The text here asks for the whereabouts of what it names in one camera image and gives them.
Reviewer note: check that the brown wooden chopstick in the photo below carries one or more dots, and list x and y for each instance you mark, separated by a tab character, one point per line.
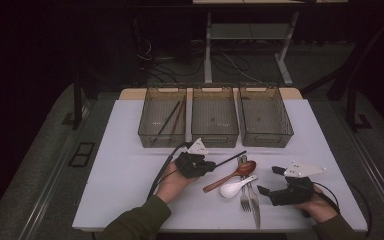
180	113

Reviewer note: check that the metal fork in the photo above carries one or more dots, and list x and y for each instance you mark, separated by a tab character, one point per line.
245	203

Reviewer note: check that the person's left hand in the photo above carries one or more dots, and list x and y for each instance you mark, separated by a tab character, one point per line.
173	185

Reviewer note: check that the white ceramic spoon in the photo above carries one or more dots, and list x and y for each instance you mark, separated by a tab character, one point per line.
230	190

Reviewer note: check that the metal knife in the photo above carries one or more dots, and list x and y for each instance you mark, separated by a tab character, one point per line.
256	210

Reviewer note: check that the clear grey plastic bin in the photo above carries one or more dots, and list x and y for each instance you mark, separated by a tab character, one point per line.
162	116
265	116
215	116

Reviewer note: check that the black floor socket frame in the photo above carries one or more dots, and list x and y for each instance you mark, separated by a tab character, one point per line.
81	154

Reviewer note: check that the black metal stand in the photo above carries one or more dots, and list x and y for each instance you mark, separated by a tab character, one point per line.
351	106
77	100

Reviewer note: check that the brown wooden spoon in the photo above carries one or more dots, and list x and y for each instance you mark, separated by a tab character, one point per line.
248	166

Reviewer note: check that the black slanted metal beam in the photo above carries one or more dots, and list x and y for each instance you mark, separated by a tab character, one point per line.
346	76

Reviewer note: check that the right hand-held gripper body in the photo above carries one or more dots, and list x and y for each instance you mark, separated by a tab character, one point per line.
291	193

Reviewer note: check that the metal floor rail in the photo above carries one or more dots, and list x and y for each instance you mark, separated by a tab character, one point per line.
51	188
380	179

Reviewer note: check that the white metal desk frame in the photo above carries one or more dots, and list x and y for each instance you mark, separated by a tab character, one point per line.
207	66

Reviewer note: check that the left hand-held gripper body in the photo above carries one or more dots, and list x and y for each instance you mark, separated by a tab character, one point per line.
190	165

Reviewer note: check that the person's right hand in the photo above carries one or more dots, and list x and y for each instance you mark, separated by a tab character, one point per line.
318	208

